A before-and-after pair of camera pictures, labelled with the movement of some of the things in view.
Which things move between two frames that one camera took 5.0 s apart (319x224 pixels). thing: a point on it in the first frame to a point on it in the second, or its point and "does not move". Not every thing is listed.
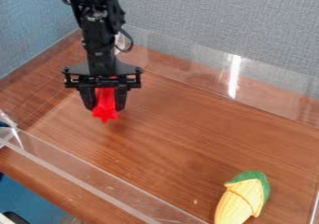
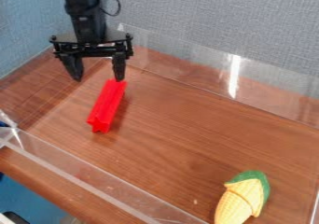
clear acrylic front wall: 95,179 does not move
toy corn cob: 244,199 does not move
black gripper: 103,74 to 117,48
